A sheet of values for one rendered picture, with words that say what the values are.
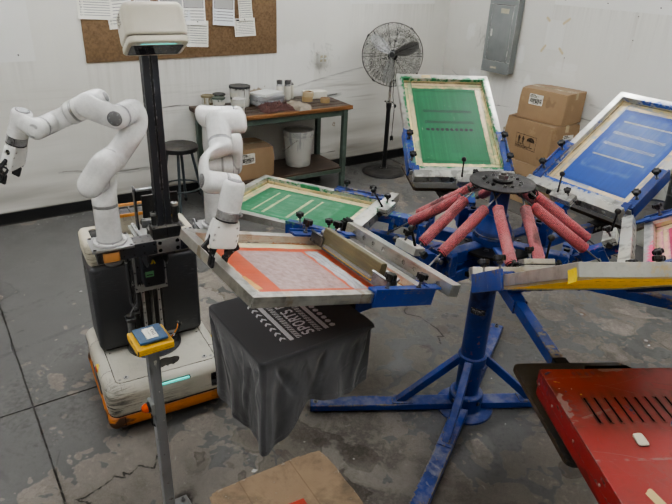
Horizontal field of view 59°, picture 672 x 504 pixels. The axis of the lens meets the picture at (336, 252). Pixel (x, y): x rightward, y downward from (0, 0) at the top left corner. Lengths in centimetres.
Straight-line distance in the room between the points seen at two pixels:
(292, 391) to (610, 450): 107
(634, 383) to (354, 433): 163
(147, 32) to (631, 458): 190
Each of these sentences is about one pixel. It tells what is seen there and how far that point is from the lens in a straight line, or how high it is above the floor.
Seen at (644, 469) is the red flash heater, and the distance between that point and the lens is 170.
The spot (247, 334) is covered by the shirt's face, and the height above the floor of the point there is 95.
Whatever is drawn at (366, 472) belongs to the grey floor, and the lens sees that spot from 302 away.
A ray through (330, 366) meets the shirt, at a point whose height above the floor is 83.
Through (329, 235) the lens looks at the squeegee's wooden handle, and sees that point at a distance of 245.
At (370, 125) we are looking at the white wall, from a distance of 719.
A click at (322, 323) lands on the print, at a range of 226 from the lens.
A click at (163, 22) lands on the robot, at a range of 222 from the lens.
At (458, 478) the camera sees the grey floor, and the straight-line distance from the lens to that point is 307.
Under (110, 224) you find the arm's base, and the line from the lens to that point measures 245.
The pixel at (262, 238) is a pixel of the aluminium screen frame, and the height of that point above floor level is 117.
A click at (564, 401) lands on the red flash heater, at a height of 110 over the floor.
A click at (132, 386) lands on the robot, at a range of 314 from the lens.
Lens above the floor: 218
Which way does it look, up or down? 26 degrees down
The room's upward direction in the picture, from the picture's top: 3 degrees clockwise
